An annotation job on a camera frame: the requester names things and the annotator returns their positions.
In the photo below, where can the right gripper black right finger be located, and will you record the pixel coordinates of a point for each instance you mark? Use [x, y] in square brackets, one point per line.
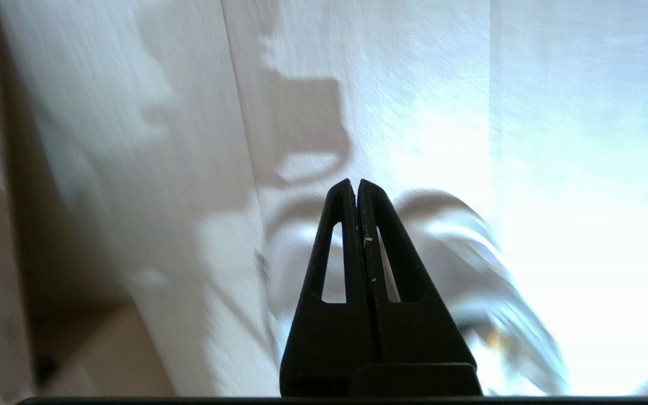
[419, 349]

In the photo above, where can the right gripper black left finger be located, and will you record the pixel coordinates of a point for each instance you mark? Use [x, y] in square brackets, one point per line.
[324, 349]

